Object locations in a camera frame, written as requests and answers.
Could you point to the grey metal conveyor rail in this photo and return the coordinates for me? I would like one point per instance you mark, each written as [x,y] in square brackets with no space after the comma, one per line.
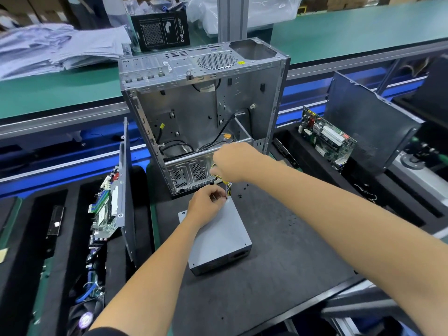
[63,122]

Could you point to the dark grey case side panel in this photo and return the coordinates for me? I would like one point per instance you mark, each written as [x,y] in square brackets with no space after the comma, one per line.
[127,192]

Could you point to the large black metal panel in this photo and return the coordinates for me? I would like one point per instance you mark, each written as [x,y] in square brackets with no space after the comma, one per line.
[374,122]

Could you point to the black foam work mat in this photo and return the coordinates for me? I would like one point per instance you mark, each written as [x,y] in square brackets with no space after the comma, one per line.
[294,262]

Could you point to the grey metal post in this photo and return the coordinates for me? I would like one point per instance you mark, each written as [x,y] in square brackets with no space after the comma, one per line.
[232,17]

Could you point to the person's right hand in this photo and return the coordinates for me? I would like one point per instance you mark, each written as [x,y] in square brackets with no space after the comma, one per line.
[241,163]

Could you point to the person's left forearm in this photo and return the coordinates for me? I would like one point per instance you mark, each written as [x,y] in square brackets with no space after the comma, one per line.
[140,290]

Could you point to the stack of grey paper sheets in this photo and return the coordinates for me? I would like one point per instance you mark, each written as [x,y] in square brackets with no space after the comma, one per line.
[63,51]

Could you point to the green conveyor belt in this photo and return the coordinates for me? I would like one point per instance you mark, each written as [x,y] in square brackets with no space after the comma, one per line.
[63,94]

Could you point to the person's right forearm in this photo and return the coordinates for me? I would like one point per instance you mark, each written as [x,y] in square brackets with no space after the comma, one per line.
[364,234]

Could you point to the black cardboard box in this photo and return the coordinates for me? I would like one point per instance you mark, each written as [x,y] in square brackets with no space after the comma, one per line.
[159,29]

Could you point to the black cooler fan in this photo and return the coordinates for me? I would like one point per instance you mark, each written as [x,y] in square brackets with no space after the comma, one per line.
[85,319]

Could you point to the long green memory strip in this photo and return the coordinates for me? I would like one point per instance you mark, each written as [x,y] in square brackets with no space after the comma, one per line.
[40,297]
[8,224]

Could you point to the stack of brown cardboard boxes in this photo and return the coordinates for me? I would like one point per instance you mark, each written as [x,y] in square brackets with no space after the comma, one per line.
[357,2]

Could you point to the black foam tray with recess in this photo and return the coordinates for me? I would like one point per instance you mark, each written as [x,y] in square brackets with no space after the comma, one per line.
[385,199]

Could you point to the silver metal computer case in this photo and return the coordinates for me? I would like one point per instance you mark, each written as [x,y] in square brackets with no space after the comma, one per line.
[196,108]

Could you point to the small black rectangular component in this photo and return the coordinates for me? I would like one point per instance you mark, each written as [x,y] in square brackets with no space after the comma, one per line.
[54,221]

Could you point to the black foam tray with slots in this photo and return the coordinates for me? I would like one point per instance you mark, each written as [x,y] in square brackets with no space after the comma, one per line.
[42,276]

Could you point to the green board with white parts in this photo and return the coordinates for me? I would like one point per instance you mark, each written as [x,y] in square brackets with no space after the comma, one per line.
[327,137]

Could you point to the person's black clothing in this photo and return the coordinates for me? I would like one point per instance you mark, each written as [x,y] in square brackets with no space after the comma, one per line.
[106,331]

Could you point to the green motherboard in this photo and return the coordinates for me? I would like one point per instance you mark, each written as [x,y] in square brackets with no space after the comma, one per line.
[105,206]

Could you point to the person's left hand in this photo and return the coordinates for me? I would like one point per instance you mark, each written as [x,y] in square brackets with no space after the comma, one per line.
[204,205]

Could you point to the clear plastic bag pile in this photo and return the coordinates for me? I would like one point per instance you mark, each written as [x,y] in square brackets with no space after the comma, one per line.
[273,11]

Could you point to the grey round metal part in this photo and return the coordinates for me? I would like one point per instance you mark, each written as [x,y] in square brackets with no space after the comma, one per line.
[413,162]

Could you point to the silver power supply unit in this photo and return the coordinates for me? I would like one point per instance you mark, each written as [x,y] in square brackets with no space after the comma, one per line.
[224,262]

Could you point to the grey power supply unit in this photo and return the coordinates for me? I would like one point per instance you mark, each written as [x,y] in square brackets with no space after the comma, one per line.
[217,238]

